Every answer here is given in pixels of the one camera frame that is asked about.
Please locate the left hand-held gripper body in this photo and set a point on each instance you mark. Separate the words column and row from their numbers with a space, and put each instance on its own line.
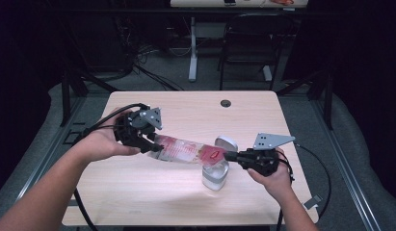
column 131, row 131

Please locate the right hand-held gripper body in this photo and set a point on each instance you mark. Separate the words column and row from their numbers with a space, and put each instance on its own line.
column 261, row 160

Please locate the white lidded clear container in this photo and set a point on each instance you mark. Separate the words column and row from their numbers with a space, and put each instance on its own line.
column 215, row 179

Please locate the red and white spout pouch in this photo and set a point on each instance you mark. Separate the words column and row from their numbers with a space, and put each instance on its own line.
column 186, row 150

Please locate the person's right hand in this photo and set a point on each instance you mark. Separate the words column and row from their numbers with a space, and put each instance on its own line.
column 279, row 183

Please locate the person's left hand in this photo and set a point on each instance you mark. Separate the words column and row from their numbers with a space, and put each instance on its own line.
column 100, row 142

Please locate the black round table grommet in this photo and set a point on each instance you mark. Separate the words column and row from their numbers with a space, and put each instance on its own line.
column 225, row 103

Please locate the grey tape strip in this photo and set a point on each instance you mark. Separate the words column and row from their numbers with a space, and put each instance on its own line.
column 312, row 202
column 73, row 202

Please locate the black metal stand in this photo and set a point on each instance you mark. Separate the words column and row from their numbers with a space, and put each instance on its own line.
column 329, row 102
column 65, row 96

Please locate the white background desk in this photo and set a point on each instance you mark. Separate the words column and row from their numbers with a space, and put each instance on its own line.
column 193, row 48

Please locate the black folding chair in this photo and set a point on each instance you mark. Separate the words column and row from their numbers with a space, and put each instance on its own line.
column 250, row 38

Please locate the dark phone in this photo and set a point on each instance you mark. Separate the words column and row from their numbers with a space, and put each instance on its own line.
column 230, row 2

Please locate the orange packet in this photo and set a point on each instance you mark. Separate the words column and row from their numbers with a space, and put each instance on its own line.
column 282, row 2

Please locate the aluminium floor rail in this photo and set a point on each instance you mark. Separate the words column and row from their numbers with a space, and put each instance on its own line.
column 346, row 166
column 47, row 154

